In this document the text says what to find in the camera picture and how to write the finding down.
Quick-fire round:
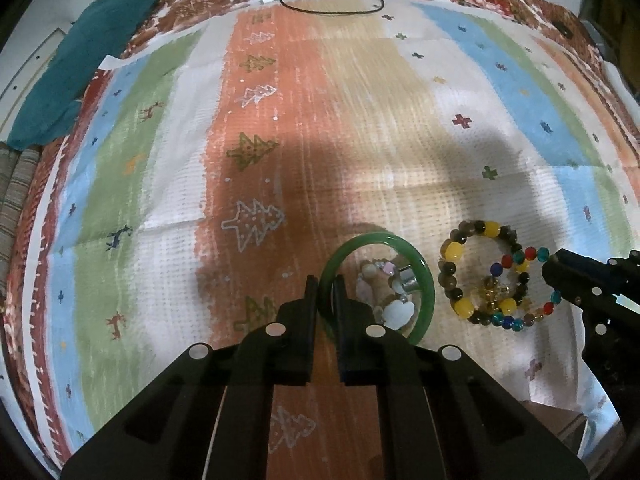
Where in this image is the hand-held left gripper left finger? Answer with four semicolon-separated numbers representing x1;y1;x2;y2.
60;276;320;480

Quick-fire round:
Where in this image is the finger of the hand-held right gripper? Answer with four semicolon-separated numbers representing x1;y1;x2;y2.
554;248;640;294
542;257;640;317

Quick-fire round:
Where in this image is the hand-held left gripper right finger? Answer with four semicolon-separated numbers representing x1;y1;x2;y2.
332;279;589;480

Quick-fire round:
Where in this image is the pink white bead bracelet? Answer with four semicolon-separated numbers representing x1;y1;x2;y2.
356;259;420;331

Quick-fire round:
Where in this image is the multicolour bead bracelet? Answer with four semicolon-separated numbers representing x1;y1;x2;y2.
482;245;563;333

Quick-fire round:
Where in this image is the green jade bangle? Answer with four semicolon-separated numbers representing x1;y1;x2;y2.
318;232;435;346

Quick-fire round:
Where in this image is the yellow brown bead bracelet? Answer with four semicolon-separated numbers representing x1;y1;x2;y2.
437;219;532;323

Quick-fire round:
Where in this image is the striped printed blanket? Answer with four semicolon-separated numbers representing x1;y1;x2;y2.
0;0;640;461

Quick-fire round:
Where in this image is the dark furniture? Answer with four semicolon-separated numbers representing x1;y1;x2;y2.
580;0;640;81

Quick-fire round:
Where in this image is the striped cushion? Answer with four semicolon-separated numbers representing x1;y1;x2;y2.
0;142;46;281

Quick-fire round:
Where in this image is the teal cloth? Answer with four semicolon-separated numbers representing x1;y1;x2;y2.
7;0;178;152

